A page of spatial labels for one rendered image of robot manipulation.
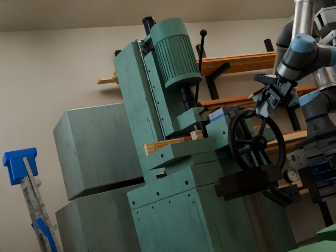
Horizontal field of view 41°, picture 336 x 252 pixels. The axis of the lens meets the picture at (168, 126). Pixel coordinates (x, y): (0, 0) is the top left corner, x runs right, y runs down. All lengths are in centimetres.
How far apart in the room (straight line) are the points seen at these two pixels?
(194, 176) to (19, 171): 98
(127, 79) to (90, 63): 227
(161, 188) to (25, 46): 285
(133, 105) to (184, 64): 40
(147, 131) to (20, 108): 224
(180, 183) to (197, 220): 17
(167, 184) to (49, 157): 238
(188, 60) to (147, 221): 77
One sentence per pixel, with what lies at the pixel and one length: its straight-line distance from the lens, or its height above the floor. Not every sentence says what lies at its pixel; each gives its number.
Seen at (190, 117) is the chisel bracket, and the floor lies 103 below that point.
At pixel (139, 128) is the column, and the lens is 226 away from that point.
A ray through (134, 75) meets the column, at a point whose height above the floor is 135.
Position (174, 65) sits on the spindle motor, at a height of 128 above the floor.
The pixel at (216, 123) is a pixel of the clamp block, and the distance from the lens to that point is 186.
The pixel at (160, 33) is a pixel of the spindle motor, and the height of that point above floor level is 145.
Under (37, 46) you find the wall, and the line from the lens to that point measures 454.
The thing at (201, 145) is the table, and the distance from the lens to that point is 183.
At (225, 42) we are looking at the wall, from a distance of 542.
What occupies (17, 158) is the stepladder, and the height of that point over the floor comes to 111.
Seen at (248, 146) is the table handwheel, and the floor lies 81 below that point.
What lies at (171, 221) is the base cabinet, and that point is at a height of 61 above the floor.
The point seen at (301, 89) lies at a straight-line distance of 504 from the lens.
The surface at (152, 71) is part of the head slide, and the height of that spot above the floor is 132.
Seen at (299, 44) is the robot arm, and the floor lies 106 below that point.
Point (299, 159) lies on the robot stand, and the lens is 227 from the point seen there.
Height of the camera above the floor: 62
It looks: 11 degrees up
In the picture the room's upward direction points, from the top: 16 degrees counter-clockwise
